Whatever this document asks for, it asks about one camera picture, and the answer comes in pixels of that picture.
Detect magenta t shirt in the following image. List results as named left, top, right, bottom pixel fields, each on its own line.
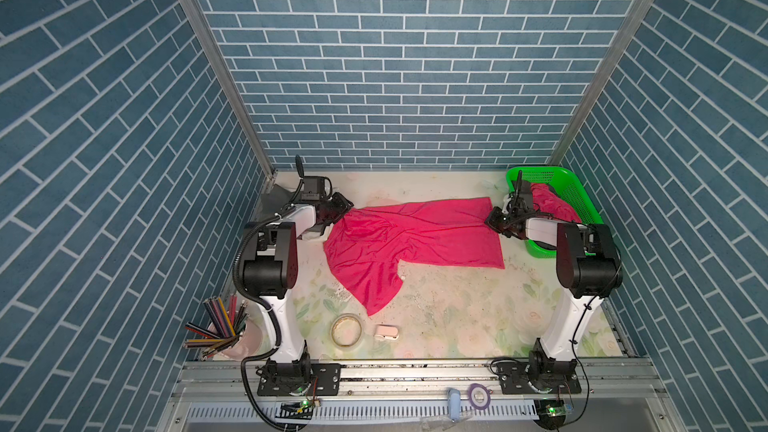
left=323, top=197, right=505, bottom=316
left=530, top=183, right=581, bottom=223

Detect green plastic basket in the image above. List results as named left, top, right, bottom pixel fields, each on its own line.
left=502, top=166, right=603, bottom=259

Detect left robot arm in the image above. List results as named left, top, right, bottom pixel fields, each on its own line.
left=232, top=176, right=353, bottom=376

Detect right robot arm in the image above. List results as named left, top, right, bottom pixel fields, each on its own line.
left=485, top=180, right=622, bottom=389

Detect folded grey t shirt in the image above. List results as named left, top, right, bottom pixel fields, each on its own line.
left=255, top=185, right=301, bottom=222

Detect tape roll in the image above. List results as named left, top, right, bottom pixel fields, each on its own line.
left=330, top=314, right=363, bottom=349

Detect pink eraser block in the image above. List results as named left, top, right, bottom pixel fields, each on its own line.
left=374, top=324, right=400, bottom=341

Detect cup of coloured pencils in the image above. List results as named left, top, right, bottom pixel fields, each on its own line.
left=183, top=295, right=264, bottom=360

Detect blue white small bottle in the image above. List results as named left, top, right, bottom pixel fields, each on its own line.
left=448, top=388, right=461, bottom=423

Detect right circuit board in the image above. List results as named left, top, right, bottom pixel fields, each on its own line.
left=534, top=399, right=568, bottom=431

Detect circuit board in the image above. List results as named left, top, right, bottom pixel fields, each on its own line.
left=275, top=399, right=315, bottom=421
left=534, top=399, right=568, bottom=431

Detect left circuit board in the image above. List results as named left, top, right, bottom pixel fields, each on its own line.
left=275, top=399, right=315, bottom=421

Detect left black corrugated cable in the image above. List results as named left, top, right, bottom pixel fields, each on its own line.
left=231, top=154, right=313, bottom=432

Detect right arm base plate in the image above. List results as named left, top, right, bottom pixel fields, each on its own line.
left=488, top=358, right=582, bottom=395

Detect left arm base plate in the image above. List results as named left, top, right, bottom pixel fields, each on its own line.
left=257, top=361, right=341, bottom=397

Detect purple tape ring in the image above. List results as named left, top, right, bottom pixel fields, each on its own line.
left=466, top=382, right=493, bottom=412

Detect aluminium rail frame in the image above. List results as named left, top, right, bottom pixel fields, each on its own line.
left=158, top=357, right=684, bottom=431

